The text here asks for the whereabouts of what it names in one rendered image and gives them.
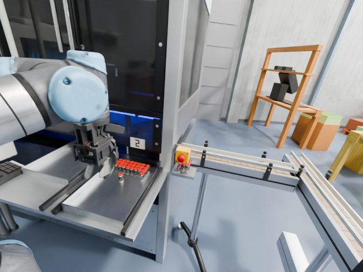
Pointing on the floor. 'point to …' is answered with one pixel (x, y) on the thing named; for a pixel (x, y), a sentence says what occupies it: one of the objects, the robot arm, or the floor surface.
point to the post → (170, 113)
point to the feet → (193, 246)
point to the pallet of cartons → (352, 125)
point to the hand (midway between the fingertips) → (106, 174)
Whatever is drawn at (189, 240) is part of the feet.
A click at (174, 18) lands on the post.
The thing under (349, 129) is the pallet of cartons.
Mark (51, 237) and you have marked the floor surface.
